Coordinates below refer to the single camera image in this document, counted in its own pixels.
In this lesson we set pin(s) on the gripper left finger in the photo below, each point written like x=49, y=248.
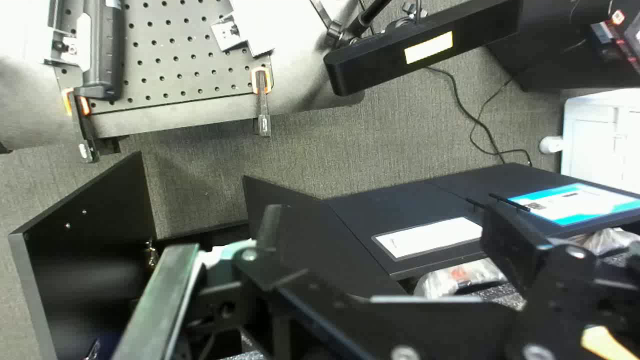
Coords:
x=300, y=280

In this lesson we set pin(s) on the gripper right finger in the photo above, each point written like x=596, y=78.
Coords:
x=560, y=300

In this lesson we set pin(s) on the black cabinet door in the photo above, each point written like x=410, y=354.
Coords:
x=160, y=295
x=85, y=260

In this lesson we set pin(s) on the white cabinet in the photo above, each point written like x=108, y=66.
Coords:
x=600, y=140

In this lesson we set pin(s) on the clear plastic bag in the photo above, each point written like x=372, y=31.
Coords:
x=607, y=240
x=460, y=277

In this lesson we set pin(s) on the blue and white paper sheet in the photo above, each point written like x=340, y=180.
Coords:
x=575, y=202

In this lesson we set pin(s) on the orange and black clamp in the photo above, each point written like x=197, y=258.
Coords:
x=85, y=130
x=262, y=100

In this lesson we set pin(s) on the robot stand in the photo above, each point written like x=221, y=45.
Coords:
x=175, y=60

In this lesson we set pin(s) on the black equipment case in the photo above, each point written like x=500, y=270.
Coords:
x=560, y=45

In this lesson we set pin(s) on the camera on mount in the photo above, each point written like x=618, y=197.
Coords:
x=400, y=55

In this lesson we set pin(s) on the silver metal bracket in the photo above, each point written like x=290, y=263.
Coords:
x=237, y=30

